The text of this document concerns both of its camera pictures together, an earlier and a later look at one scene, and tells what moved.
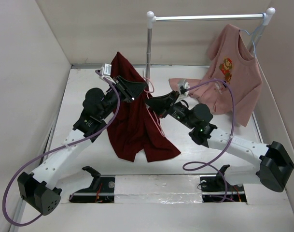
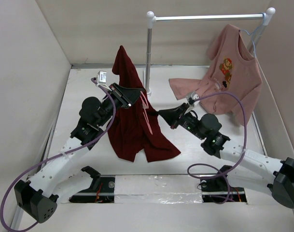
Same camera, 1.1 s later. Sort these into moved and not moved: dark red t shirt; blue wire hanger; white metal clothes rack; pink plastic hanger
Moved: pink plastic hanger
Not moved: dark red t shirt; blue wire hanger; white metal clothes rack
